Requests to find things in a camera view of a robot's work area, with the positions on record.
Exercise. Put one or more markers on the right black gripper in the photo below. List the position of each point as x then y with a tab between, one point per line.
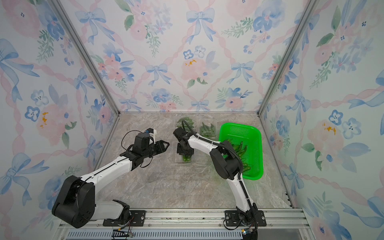
179	150

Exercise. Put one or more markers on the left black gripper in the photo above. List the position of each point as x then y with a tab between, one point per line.
161	146

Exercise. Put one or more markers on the clear pepper container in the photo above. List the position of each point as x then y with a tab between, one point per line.
208	131
184	122
185	156

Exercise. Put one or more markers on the green peppers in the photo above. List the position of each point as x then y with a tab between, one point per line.
240	150

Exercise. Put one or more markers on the bright green plastic basket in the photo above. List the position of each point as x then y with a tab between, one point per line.
247	142

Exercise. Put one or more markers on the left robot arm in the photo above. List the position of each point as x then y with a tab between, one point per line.
76	202

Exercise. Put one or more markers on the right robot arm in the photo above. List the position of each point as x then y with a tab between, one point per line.
228	166

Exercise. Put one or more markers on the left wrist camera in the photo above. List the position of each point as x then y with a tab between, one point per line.
150	132

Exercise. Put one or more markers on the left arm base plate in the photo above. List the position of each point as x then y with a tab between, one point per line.
133	218

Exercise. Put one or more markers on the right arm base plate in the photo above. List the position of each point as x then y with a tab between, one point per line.
237	219

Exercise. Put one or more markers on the aluminium front rail frame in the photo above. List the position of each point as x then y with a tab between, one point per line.
196	224

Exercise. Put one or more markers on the left aluminium corner post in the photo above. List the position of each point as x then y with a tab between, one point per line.
85	56

